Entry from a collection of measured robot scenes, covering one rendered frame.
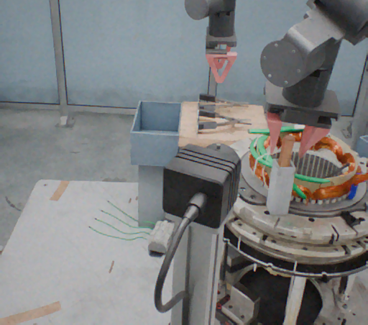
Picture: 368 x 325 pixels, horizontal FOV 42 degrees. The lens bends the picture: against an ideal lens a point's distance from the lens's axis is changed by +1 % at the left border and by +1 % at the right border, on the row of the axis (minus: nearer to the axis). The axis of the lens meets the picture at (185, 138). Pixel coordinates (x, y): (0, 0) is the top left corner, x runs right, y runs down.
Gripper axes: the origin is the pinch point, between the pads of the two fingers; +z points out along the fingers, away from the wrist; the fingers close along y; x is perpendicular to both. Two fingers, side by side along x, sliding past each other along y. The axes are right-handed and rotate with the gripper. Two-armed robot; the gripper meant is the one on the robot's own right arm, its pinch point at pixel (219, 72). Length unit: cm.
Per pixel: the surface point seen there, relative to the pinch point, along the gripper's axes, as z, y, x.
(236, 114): 10.2, 1.5, 4.6
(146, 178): 22.8, 11.1, -16.6
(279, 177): -0.8, 43.5, 8.0
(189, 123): 9.6, 7.4, -6.6
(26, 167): 115, -129, -105
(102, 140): 117, -166, -67
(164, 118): 14.2, -3.1, -13.1
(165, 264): -22, 84, -6
